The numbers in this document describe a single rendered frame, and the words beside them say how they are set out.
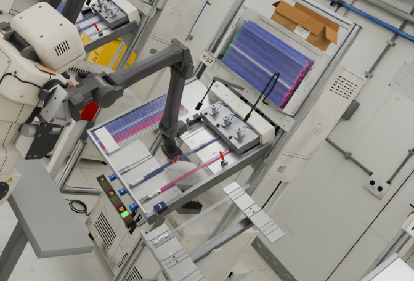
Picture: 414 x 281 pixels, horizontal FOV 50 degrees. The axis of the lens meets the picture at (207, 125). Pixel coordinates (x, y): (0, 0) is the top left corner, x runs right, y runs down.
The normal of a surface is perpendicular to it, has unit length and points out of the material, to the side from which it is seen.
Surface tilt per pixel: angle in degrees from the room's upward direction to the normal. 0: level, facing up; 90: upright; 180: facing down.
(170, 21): 90
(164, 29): 90
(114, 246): 90
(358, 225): 90
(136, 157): 44
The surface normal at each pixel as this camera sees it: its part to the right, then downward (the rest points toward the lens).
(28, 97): 0.70, 0.57
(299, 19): -0.54, -0.27
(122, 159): -0.10, -0.70
